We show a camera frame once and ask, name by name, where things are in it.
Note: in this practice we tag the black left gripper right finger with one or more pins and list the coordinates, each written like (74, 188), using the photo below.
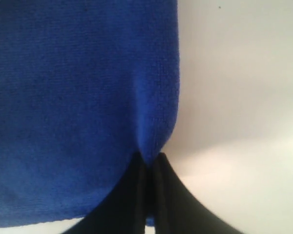
(177, 211)

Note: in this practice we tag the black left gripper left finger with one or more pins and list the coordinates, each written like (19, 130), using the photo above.
(123, 210)

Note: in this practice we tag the blue towel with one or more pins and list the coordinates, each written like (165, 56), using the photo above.
(84, 84)

